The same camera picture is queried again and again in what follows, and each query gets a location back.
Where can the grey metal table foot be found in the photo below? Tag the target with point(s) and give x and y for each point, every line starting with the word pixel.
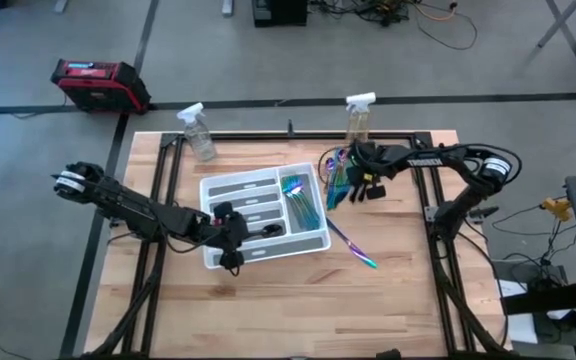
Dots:
pixel 227 7

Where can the yellow liquid spray bottle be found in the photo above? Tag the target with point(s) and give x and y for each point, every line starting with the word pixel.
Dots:
pixel 359 122

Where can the black table clamp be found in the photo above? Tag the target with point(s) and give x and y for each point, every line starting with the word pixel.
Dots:
pixel 483 212

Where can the white plastic cutlery tray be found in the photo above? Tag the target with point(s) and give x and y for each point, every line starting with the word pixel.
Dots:
pixel 263 252

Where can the grey folding table legs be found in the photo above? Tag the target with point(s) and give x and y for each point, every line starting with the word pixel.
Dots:
pixel 558 27

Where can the black metal table frame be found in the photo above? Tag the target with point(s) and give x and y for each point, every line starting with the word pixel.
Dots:
pixel 258 135

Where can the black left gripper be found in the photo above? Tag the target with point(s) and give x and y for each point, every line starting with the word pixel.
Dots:
pixel 230 227

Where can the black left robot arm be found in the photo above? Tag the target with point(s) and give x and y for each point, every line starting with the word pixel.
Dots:
pixel 133 207

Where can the black spoon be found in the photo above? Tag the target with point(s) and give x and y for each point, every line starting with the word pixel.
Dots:
pixel 273 230

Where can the white floor paper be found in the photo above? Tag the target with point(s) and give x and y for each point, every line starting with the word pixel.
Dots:
pixel 518 320

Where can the clear spray bottle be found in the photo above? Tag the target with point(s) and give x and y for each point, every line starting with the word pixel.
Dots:
pixel 198 135

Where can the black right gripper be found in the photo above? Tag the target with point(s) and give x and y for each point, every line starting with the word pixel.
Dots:
pixel 368 162

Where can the iridescent rainbow table knife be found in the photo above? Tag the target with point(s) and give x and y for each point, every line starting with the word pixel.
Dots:
pixel 350 245

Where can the grey floor box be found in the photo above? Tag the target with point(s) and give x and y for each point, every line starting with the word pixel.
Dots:
pixel 528 272

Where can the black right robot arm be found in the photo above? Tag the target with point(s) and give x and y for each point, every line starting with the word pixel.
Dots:
pixel 448 162

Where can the red and black tool bag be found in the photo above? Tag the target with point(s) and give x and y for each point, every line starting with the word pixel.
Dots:
pixel 100 87

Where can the black computer tower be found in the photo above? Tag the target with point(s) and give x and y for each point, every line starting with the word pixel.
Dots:
pixel 280 12

